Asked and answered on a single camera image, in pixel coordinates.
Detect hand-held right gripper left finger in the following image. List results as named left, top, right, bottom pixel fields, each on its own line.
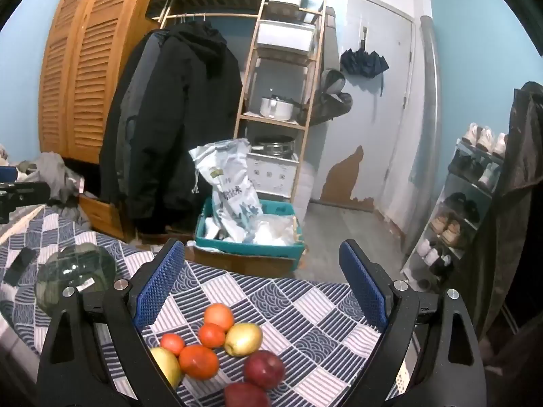
left=36, top=238, right=200, bottom=407

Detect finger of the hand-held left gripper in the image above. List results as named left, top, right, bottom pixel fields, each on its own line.
left=0, top=181, right=50, bottom=225

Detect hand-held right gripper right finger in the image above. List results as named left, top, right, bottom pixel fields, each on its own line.
left=338, top=239, right=487, bottom=407

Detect elongated yellow apple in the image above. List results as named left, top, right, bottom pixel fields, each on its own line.
left=149, top=347, right=184, bottom=390

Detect dark glass bowl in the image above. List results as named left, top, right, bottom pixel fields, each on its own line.
left=35, top=243, right=117, bottom=316

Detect big deep orange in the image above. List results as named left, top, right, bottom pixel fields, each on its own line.
left=179, top=345, right=220, bottom=381

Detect grey clothes pile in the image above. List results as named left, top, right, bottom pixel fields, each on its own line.
left=17, top=153, right=86, bottom=209

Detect small deep orange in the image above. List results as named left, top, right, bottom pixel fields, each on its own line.
left=199, top=323, right=226, bottom=349
left=160, top=333, right=186, bottom=357

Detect pale large orange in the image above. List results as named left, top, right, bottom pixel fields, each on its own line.
left=204, top=303, right=235, bottom=332

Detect black phone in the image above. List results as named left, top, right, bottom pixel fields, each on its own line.
left=3, top=247, right=38, bottom=287

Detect wooden drawer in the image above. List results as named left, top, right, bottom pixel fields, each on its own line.
left=78, top=195, right=125, bottom=240

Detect brown cardboard box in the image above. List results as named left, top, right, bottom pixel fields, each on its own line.
left=184, top=244, right=300, bottom=278

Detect teal storage box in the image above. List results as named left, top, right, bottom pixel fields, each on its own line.
left=195, top=198, right=306, bottom=261

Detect navy patterned tablecloth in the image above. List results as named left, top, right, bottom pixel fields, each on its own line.
left=0, top=203, right=418, bottom=407

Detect round yellow apple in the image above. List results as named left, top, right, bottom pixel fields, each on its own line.
left=224, top=323, right=263, bottom=357

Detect clear plastic bags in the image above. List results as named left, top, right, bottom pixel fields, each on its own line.
left=254, top=214, right=298, bottom=247

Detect white printed rice bag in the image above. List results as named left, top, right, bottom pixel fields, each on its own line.
left=189, top=138, right=264, bottom=244

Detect wooden louvered wardrobe door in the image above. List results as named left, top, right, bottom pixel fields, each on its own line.
left=65, top=0, right=164, bottom=164
left=37, top=0, right=100, bottom=153

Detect red apple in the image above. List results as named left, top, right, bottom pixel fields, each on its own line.
left=224, top=382, right=271, bottom=407
left=243, top=350, right=286, bottom=391

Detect white shoe rack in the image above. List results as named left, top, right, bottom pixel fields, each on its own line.
left=401, top=136, right=507, bottom=293

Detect grey jacket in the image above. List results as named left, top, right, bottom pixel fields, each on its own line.
left=115, top=34, right=168, bottom=196

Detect white patterned drawer box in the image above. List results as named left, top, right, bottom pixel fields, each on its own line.
left=246, top=155, right=298, bottom=198

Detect pale grey door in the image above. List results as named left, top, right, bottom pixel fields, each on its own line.
left=320, top=0, right=414, bottom=221

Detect steel steamer pot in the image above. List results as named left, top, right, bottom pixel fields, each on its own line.
left=250, top=136, right=295, bottom=159

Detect black hooded jacket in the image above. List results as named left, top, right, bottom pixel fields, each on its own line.
left=99, top=21, right=243, bottom=234

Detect grey metal pipe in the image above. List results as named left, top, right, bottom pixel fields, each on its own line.
left=401, top=15, right=444, bottom=255

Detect grey hanging bag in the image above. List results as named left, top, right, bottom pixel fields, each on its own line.
left=307, top=70, right=353, bottom=125

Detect dark brown hanging coat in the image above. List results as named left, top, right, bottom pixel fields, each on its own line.
left=479, top=80, right=543, bottom=340

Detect group of assorted shoes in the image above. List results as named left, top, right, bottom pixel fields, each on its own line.
left=418, top=122, right=507, bottom=289

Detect silver pot with lid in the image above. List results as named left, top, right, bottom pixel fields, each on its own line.
left=260, top=95, right=304, bottom=121

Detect wooden ladder shelf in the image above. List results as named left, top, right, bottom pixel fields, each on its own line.
left=233, top=0, right=336, bottom=204

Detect navy folded umbrella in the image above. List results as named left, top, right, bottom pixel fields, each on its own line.
left=339, top=49, right=389, bottom=79

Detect wide white storage box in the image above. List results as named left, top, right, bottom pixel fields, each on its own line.
left=257, top=21, right=317, bottom=54

